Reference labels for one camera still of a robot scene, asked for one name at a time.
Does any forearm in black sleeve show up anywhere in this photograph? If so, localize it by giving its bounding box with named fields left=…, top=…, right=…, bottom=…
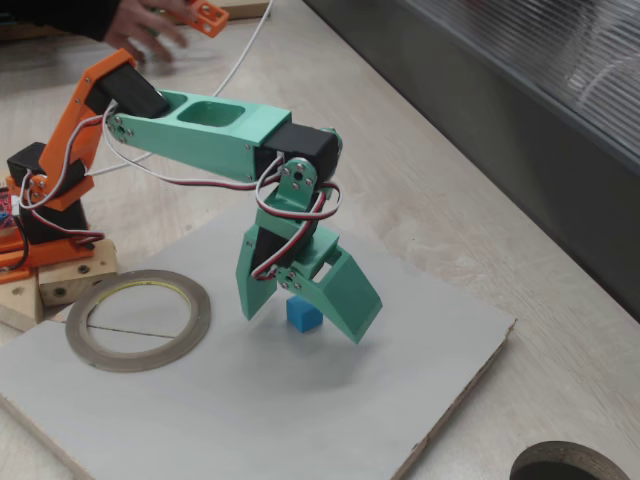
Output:
left=0, top=0, right=124, bottom=42

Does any grey-faced chipboard panel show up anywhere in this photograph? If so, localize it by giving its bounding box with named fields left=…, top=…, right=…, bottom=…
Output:
left=0, top=194, right=517, bottom=480

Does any plain wooden block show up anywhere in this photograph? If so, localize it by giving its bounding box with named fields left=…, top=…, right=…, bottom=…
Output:
left=0, top=274, right=45, bottom=334

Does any wooden plank with holes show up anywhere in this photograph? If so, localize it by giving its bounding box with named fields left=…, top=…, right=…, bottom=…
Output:
left=37, top=237, right=119, bottom=307

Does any grey ribbed partition panel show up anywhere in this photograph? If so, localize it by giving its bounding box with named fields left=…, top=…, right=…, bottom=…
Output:
left=304, top=0, right=640, bottom=324

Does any blue cube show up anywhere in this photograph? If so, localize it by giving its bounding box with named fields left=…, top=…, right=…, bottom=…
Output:
left=286, top=295, right=321, bottom=334

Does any grey ring of tape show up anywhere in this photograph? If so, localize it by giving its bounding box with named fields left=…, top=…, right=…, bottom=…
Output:
left=65, top=269, right=212, bottom=374

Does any white cable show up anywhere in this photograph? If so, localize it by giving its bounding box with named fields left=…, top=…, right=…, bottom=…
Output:
left=87, top=0, right=275, bottom=176

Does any person's hand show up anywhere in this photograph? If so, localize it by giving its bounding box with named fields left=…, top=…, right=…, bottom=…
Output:
left=104, top=0, right=190, bottom=64

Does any orange leader arm part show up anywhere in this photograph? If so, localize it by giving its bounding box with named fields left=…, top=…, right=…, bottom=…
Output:
left=167, top=0, right=231, bottom=38

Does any red circuit board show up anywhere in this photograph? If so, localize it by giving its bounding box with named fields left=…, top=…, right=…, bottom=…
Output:
left=0, top=174, right=24, bottom=231

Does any wooden plank without holes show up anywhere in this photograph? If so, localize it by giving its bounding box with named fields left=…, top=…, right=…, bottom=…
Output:
left=0, top=1, right=271, bottom=42

